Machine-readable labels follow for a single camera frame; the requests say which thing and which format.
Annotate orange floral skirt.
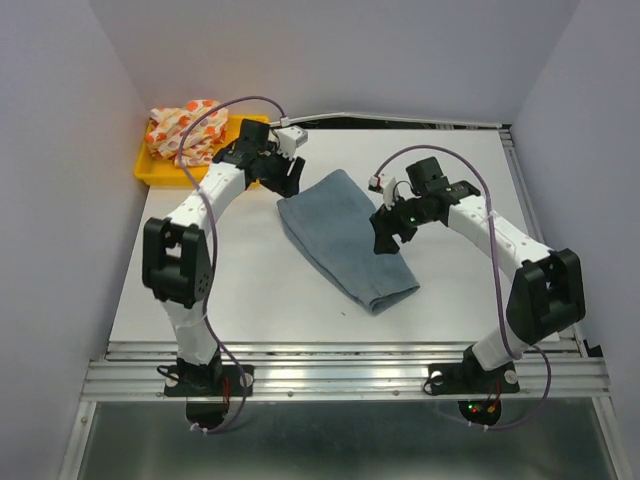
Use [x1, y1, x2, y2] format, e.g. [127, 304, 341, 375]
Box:
[144, 99, 229, 168]

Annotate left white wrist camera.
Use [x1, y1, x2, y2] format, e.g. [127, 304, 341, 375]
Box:
[273, 126, 308, 157]

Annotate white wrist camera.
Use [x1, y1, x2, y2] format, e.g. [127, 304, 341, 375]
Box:
[368, 173, 397, 210]
[273, 126, 308, 157]

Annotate light blue denim skirt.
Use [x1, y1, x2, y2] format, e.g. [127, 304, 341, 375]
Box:
[277, 169, 420, 315]

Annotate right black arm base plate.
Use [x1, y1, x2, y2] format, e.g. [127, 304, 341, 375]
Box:
[423, 362, 520, 396]

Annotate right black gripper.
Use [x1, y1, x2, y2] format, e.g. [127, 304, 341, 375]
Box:
[369, 190, 432, 256]

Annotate yellow plastic tray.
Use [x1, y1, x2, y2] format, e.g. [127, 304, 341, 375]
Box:
[133, 114, 269, 187]

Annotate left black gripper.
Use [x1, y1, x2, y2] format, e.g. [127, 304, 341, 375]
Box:
[259, 141, 307, 199]

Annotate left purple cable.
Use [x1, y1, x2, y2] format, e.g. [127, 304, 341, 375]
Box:
[178, 95, 291, 435]

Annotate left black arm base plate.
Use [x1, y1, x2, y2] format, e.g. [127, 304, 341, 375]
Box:
[159, 364, 254, 398]

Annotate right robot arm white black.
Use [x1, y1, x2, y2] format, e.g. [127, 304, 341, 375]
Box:
[369, 157, 586, 395]

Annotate aluminium frame rails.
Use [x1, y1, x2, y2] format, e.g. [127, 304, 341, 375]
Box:
[59, 110, 631, 480]

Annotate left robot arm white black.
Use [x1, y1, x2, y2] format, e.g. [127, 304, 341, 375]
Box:
[142, 119, 308, 397]

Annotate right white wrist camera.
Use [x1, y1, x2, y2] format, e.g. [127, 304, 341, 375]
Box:
[368, 173, 397, 210]

